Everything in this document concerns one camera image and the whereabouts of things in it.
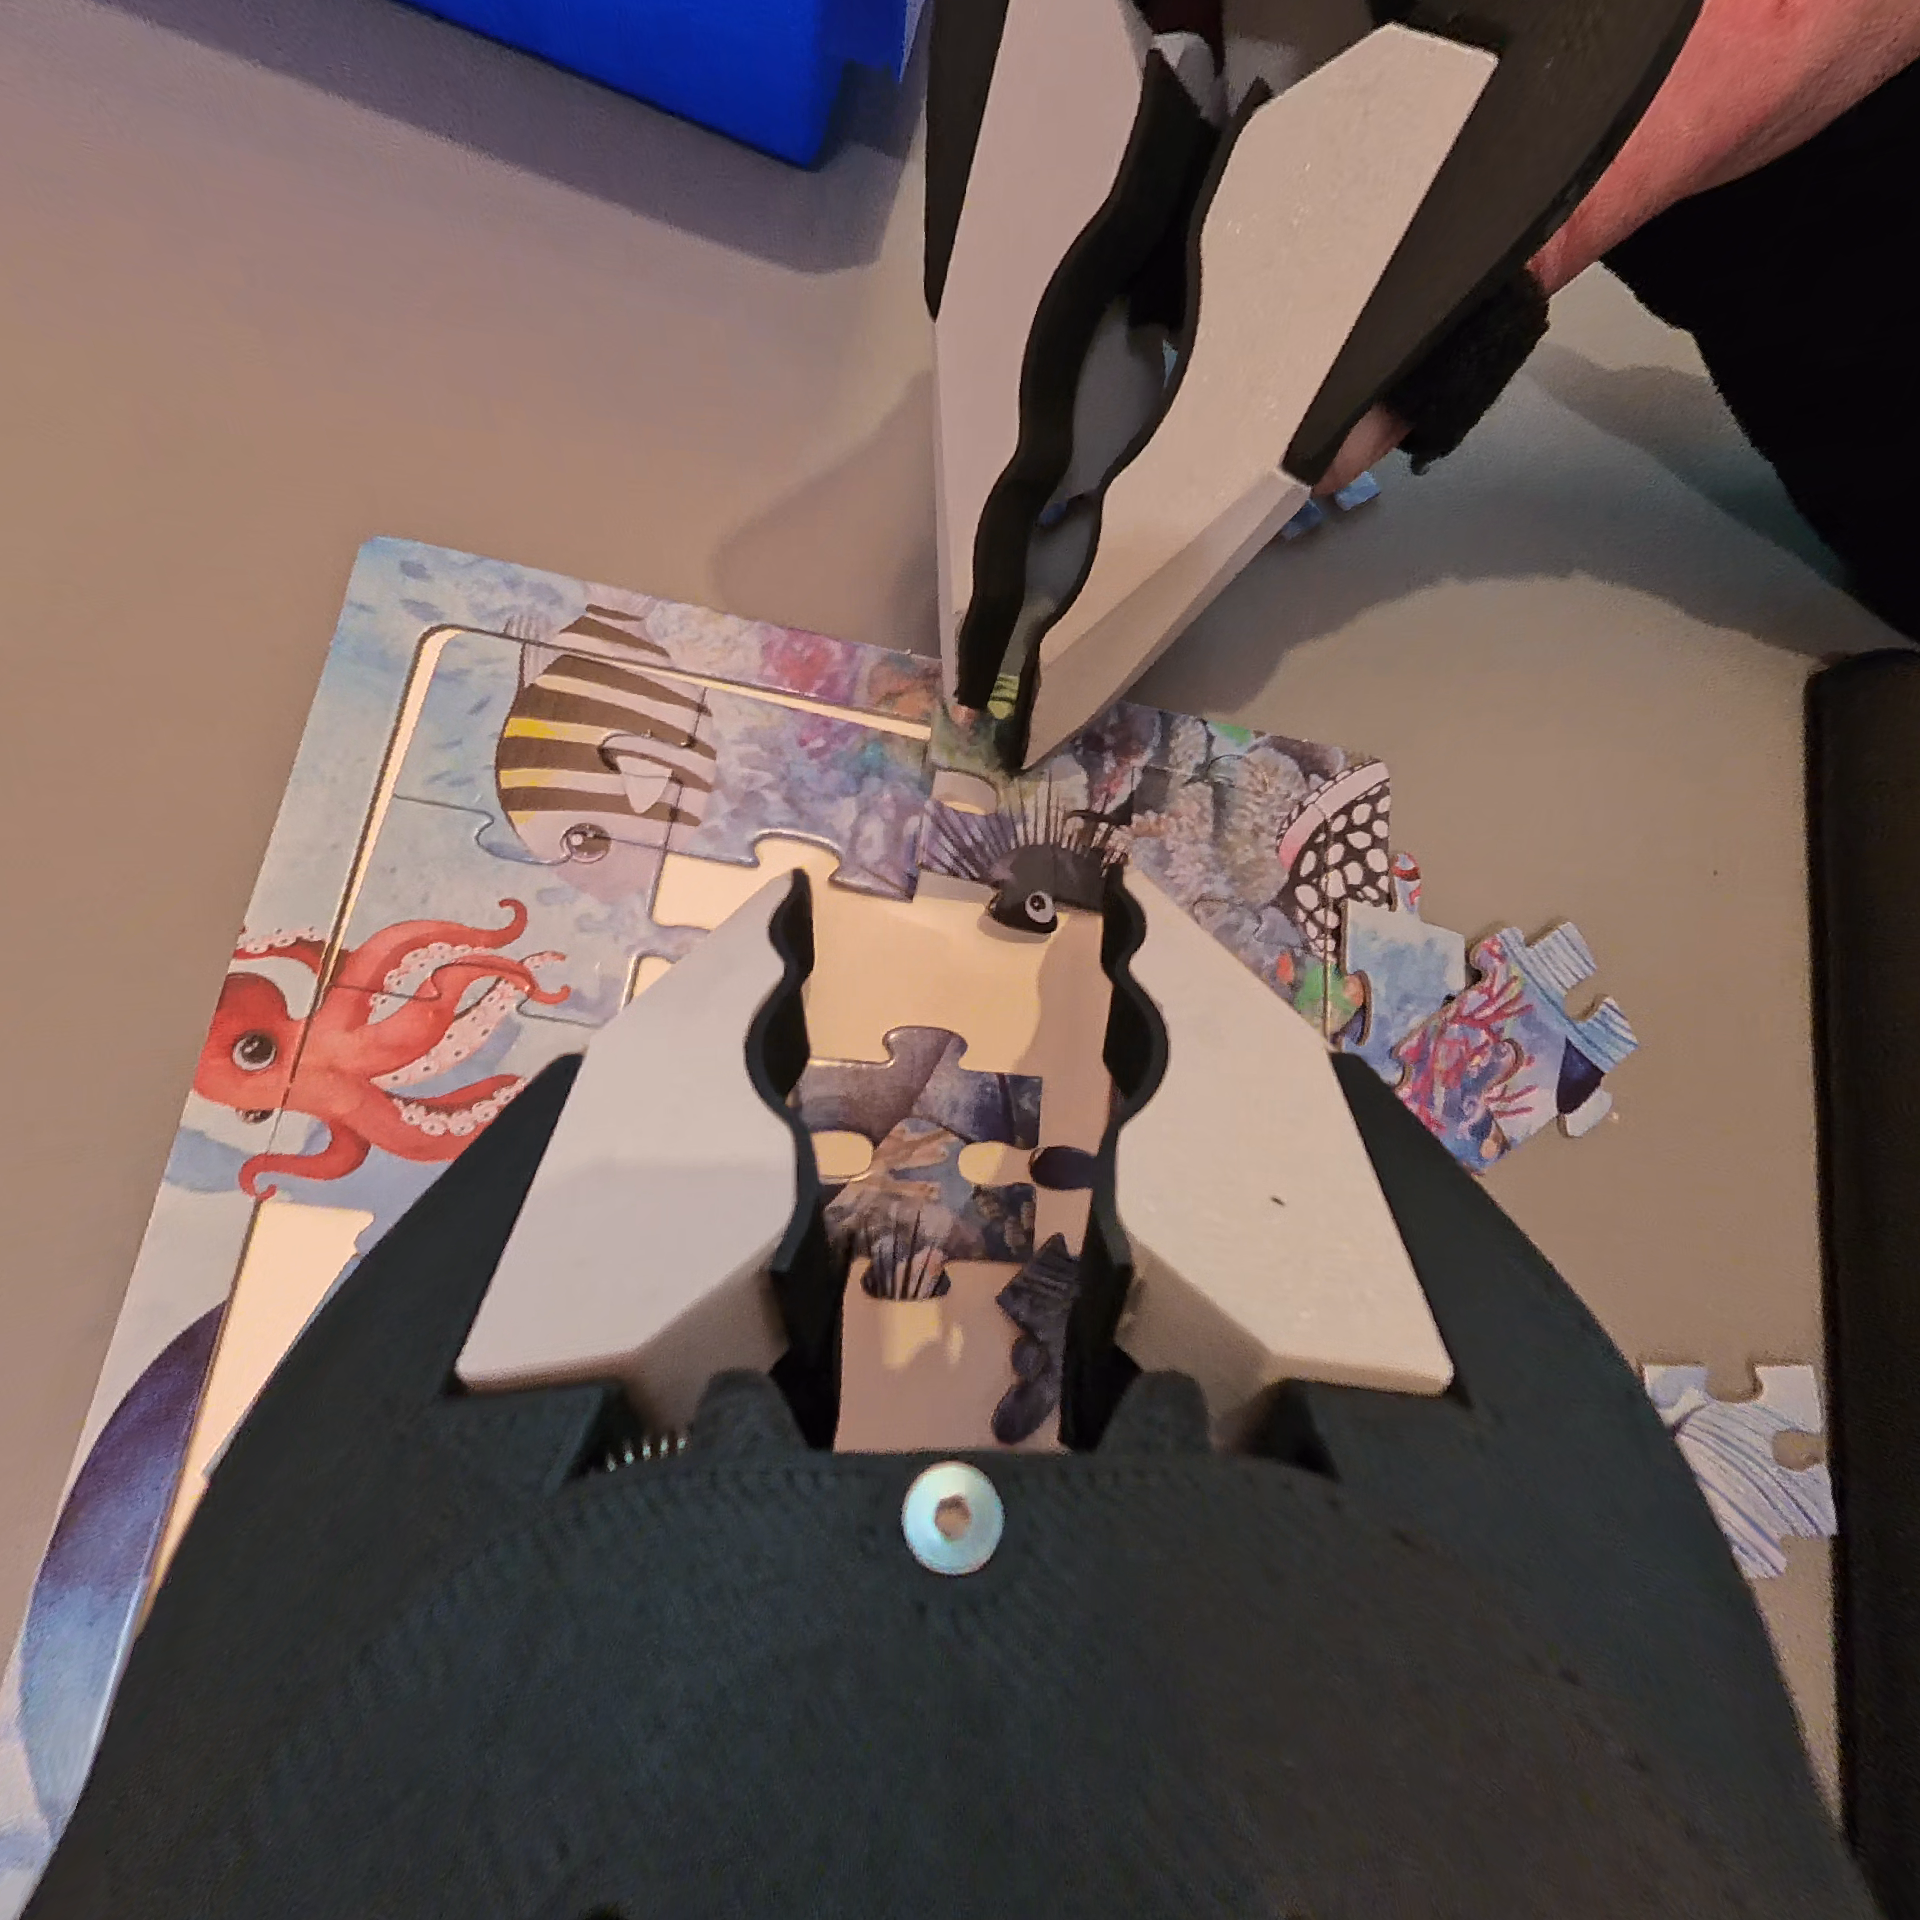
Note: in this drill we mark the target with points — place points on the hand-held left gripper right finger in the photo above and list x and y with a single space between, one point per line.
1277 1231

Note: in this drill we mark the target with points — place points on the joined striped coral puzzle pieces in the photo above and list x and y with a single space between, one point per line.
1477 1065

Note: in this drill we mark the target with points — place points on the blue plastic bin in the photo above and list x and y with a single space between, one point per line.
676 60

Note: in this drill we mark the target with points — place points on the ocean jigsaw puzzle board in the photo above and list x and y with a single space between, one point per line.
451 705

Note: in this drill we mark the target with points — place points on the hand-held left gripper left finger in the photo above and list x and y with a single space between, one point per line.
646 1201

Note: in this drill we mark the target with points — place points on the white blue striped puzzle piece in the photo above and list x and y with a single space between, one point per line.
1747 1471

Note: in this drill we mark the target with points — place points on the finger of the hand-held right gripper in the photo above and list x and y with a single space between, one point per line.
1020 225
1321 271

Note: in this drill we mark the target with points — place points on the person's right forearm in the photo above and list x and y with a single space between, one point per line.
1801 299

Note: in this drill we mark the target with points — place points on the person's right hand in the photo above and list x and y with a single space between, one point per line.
1711 90

